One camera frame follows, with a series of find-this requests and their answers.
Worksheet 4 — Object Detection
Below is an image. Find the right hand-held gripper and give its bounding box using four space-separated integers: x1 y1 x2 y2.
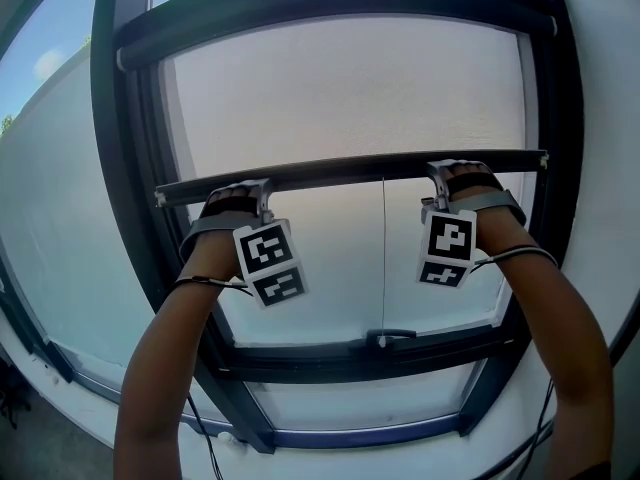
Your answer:
415 160 528 289

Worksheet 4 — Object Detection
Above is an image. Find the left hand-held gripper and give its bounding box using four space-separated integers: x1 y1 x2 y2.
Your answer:
178 177 310 310

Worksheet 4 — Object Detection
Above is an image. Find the person's left forearm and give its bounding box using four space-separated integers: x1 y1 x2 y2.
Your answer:
113 230 251 480

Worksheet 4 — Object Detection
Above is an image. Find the person's right forearm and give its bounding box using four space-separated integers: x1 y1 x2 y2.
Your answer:
472 207 616 480

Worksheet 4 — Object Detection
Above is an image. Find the person's left hand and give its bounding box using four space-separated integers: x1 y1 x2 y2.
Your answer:
199 183 260 220

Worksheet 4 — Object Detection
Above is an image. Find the person's right hand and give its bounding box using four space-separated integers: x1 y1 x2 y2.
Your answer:
442 160 504 201

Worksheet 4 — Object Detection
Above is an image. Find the person's black shirt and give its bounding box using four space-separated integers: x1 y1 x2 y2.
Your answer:
574 460 612 480

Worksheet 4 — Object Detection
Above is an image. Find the black stand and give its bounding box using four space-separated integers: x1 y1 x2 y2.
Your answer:
0 357 34 429

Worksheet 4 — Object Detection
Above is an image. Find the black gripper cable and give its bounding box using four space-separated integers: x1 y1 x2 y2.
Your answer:
172 274 255 480
472 245 560 480

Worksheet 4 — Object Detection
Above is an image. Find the black window handle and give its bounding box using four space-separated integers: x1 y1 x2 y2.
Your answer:
366 328 418 348

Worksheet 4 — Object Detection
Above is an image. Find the dark grey sliding door frame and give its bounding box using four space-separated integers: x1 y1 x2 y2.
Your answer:
0 0 589 455

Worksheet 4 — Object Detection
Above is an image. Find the thin white pull cord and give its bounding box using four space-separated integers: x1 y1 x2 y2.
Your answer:
378 176 391 349

